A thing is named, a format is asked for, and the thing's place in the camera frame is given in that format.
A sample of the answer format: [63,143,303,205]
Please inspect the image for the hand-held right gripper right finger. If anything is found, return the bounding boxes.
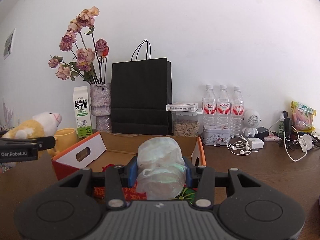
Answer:
[184,156,263,211]

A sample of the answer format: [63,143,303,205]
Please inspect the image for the yellow ceramic mug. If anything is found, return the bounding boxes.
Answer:
[54,128,78,153]

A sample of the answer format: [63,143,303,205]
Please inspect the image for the red cardboard box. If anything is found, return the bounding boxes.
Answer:
[51,131,207,202]

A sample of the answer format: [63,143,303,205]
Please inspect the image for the white plug adapter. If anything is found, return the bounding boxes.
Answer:
[299,134,314,153]

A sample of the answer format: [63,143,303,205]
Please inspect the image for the black paper bag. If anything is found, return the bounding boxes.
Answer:
[111,39,173,135]

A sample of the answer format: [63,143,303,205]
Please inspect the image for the wall picture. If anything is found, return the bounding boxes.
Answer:
[3,27,17,60]

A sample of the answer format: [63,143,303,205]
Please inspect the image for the small green bottle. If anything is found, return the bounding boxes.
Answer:
[278,112,286,134]

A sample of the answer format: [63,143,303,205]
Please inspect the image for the white robot speaker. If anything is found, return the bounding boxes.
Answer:
[241,109,262,137]

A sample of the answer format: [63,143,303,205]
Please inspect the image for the yellow white plush toy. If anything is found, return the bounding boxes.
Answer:
[1,112,62,156]

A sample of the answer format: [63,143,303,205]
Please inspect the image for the red fuzzy cloth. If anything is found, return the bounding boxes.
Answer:
[102,164,123,172]

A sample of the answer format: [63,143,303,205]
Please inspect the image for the black upright stand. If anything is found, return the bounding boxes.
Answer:
[283,111,293,141]

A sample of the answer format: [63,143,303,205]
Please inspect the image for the black power adapter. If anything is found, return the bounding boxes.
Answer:
[256,126,269,139]

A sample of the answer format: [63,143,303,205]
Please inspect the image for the white wired earphones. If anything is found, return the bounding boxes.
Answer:
[226,134,259,155]

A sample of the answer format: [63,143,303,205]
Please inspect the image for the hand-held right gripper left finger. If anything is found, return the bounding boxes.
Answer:
[50,156,138,211]

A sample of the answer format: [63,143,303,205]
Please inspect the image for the clear water bottle red label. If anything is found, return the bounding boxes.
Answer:
[202,84,217,130]
[216,85,231,131]
[229,86,244,135]

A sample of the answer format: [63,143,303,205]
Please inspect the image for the white green milk carton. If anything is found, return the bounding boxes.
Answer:
[73,85,93,138]

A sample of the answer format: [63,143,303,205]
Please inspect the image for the flat white box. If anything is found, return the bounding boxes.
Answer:
[166,102,199,111]

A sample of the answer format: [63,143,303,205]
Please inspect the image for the yellow green snack packet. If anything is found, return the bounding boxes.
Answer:
[290,101,317,133]

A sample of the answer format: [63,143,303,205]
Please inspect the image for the translucent plastic bag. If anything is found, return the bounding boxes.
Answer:
[136,137,187,201]

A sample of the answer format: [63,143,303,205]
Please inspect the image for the clear seed container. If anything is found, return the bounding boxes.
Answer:
[171,108,203,137]

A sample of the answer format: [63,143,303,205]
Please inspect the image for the white tin box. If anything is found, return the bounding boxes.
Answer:
[202,124,232,146]

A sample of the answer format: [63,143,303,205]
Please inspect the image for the white square charger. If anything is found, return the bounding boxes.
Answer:
[249,137,265,149]

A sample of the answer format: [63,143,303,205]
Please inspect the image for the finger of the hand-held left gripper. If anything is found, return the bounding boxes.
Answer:
[0,136,56,152]

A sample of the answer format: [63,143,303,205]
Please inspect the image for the mottled purple vase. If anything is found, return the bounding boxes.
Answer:
[89,82,112,132]

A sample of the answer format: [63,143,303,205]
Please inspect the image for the dried pink roses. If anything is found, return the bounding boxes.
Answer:
[48,6,110,85]

